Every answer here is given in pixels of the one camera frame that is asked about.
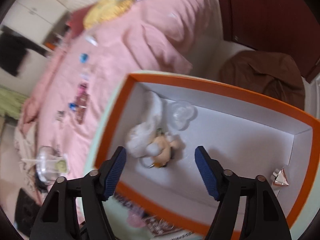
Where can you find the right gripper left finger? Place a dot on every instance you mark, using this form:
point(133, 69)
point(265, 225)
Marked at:
point(73, 209)

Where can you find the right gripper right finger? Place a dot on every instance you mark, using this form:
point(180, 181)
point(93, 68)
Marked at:
point(264, 217)

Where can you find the pink heart shaped box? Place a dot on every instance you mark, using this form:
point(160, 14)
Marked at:
point(135, 220)

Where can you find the brown playing card box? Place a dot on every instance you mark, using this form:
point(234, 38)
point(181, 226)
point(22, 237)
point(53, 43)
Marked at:
point(160, 227)

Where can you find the white fluffy cloth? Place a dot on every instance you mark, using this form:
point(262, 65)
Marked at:
point(140, 136)

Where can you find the small doll figure keychain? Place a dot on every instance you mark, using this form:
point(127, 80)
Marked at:
point(161, 150)

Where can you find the clear cup with lime lid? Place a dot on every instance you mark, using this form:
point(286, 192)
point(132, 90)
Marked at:
point(49, 165)

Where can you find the blue cap small bottle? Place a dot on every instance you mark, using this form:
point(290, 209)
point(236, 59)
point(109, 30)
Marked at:
point(72, 106)

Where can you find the brown snowflake card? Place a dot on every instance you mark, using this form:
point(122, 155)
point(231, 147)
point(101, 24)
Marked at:
point(81, 106)

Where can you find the pink bed quilt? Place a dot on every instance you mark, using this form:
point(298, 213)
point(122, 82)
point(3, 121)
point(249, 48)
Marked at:
point(152, 35)

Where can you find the pink hair clip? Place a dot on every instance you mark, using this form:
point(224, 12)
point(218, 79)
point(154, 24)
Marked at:
point(82, 89)

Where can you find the orange cardboard box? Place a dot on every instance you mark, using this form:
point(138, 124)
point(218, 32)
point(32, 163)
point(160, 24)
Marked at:
point(246, 132)

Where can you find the brown coat on floor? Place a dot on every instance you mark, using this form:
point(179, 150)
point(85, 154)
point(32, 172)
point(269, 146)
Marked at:
point(272, 74)

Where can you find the light blue small toy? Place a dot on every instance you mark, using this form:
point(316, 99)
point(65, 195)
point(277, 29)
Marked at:
point(84, 58)

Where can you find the white spray bottle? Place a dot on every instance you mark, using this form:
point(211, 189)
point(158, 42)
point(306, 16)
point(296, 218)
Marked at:
point(91, 40)

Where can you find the dark red pillow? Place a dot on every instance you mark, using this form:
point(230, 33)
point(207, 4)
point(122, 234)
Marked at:
point(76, 19)

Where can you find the dark red wooden door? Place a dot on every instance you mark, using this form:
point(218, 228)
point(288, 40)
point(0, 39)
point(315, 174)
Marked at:
point(284, 26)

